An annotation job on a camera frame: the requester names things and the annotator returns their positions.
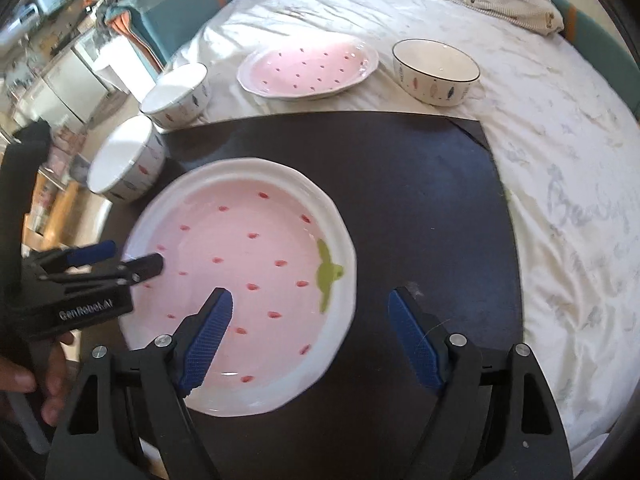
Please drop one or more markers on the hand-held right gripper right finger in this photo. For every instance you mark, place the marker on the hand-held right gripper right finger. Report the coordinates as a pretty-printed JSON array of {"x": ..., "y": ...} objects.
[{"x": 415, "y": 340}]

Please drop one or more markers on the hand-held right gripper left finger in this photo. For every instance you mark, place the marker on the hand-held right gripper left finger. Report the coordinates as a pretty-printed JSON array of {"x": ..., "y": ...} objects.
[{"x": 210, "y": 340}]

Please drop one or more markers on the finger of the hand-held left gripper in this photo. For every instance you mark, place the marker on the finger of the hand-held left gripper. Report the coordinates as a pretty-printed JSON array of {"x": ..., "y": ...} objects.
[
  {"x": 95, "y": 252},
  {"x": 145, "y": 266}
]

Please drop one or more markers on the white feather-print bowl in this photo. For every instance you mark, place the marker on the white feather-print bowl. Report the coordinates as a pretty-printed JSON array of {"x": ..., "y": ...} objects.
[
  {"x": 122, "y": 155},
  {"x": 435, "y": 62},
  {"x": 172, "y": 87}
]

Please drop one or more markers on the pink strawberry plate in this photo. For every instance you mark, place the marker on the pink strawberry plate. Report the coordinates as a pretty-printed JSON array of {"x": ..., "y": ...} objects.
[
  {"x": 260, "y": 240},
  {"x": 305, "y": 67}
]

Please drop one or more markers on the person's left hand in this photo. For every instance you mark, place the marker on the person's left hand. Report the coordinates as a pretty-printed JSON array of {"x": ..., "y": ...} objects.
[{"x": 52, "y": 385}]

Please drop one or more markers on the wooden shelf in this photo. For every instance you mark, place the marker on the wooden shelf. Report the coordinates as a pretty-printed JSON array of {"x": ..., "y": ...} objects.
[{"x": 60, "y": 205}]

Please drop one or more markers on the black mat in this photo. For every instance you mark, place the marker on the black mat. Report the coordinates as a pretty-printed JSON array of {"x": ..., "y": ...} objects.
[{"x": 425, "y": 200}]

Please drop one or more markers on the white cabinet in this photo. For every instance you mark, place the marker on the white cabinet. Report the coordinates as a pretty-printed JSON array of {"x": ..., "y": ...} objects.
[{"x": 120, "y": 70}]

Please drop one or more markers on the white bed sheet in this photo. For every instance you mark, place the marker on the white bed sheet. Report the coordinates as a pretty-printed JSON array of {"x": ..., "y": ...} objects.
[{"x": 550, "y": 160}]

